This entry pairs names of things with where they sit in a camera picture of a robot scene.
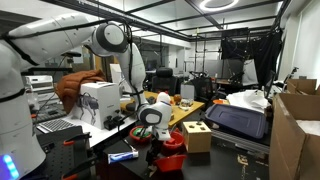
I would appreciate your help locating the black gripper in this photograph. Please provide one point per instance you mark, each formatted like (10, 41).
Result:
(157, 146)

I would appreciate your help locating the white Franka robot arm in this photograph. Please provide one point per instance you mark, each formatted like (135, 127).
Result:
(33, 46)

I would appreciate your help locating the orange block in bowl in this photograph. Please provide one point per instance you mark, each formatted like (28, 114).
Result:
(171, 141)

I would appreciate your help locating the red bowl with orange block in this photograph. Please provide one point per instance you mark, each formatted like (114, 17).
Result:
(175, 143)

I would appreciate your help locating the red bowl with green toy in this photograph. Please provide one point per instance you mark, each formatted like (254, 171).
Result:
(136, 136)

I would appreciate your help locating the white plastic fork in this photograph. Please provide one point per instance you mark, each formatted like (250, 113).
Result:
(128, 145)

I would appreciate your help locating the blue white toothpaste tube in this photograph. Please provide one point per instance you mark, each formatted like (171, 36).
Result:
(122, 157)

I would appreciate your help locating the wooden shape sorter box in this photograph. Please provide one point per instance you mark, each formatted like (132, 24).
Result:
(196, 138)

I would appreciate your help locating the wooden desk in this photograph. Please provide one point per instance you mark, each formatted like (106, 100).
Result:
(181, 115)

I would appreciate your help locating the black power adapter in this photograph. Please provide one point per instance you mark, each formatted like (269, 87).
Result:
(113, 122)

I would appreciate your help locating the glass jar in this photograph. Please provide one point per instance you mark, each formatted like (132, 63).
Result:
(186, 104)

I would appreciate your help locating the brown ball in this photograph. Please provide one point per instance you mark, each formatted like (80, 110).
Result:
(177, 98)

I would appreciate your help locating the black orange bar clamp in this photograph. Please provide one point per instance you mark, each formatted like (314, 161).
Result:
(80, 166)
(76, 138)

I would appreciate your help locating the white box with robot dog print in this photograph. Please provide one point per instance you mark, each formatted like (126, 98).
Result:
(98, 105)

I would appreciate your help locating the black high back chair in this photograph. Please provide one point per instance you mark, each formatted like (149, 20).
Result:
(164, 81)

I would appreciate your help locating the dark blue bin lid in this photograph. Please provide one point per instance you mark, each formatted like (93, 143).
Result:
(238, 120)

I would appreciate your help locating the silver keyboard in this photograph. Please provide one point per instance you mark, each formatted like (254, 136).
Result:
(55, 125)

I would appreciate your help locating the brown puffer jacket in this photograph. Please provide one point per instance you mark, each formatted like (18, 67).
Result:
(71, 88)

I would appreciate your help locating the white paper pile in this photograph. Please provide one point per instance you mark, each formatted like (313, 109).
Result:
(248, 100)

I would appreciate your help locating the large open cardboard box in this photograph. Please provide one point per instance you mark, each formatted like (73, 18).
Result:
(286, 143)

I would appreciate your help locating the white printer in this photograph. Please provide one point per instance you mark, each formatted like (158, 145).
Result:
(39, 83)

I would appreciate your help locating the black curtain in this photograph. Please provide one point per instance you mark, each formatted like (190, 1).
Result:
(263, 53)

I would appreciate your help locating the small open cardboard box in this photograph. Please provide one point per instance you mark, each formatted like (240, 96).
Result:
(301, 86)

